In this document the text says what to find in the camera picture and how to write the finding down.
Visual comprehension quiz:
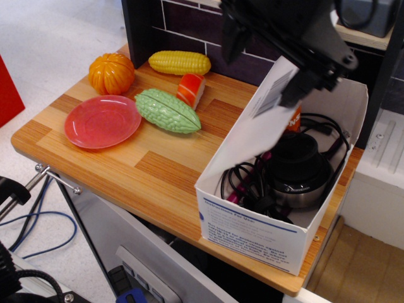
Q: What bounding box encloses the blue cable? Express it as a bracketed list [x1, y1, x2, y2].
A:
[0, 176, 78, 260]

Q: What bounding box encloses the black silver 3D mouse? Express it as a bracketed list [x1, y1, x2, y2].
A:
[266, 133, 333, 209]

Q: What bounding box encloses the wooden shelf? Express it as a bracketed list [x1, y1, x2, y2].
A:
[170, 1, 395, 51]

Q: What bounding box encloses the red box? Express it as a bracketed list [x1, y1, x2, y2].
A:
[0, 58, 25, 127]

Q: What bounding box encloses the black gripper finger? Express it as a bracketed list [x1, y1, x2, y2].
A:
[278, 65, 333, 108]
[221, 14, 251, 64]

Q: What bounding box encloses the red plastic plate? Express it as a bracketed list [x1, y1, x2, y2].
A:
[64, 95, 142, 149]

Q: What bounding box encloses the black mouse cable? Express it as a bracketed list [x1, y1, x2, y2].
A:
[219, 112, 351, 225]

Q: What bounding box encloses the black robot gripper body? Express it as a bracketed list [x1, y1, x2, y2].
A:
[220, 1, 359, 90]

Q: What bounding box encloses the orange beans can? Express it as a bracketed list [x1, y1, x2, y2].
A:
[285, 106, 302, 133]

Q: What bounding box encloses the blue black clamp handle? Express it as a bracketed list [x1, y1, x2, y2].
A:
[107, 266, 148, 303]

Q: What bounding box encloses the green toy bitter gourd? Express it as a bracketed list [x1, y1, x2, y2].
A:
[135, 88, 201, 134]

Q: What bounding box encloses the yellow toy corn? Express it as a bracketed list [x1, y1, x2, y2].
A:
[148, 50, 211, 75]

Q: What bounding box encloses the black floor cable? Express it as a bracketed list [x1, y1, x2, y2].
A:
[8, 175, 54, 253]

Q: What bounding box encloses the toy salmon sushi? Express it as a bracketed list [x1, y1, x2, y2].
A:
[176, 73, 206, 110]

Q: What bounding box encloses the metal clamp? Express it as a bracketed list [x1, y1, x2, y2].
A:
[1, 163, 83, 221]

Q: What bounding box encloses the orange toy pumpkin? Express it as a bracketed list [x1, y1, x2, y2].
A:
[88, 53, 135, 95]

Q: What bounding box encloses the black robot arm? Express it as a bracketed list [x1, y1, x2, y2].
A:
[220, 1, 398, 108]

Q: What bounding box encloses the grey metal container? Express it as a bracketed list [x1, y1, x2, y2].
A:
[339, 0, 401, 37]

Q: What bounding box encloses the white cardboard box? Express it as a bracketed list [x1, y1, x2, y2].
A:
[195, 57, 368, 275]

